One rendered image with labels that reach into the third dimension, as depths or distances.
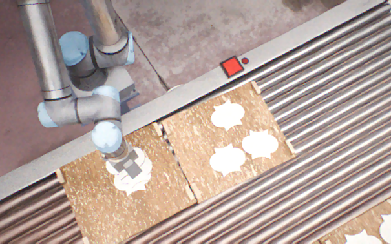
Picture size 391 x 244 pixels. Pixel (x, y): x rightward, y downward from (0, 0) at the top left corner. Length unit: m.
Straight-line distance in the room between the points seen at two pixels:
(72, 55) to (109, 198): 0.52
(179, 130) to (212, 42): 1.35
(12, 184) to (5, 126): 1.20
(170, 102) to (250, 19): 1.46
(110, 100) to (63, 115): 0.13
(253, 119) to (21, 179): 0.91
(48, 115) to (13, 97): 1.68
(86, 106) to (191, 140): 0.50
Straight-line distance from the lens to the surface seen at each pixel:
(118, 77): 1.51
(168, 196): 1.37
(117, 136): 0.99
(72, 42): 1.35
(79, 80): 1.46
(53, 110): 1.08
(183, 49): 2.65
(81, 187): 1.43
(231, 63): 1.55
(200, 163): 1.39
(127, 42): 1.31
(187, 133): 1.42
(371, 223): 1.49
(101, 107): 1.05
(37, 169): 1.52
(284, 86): 1.55
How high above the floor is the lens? 2.29
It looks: 71 degrees down
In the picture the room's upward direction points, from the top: straight up
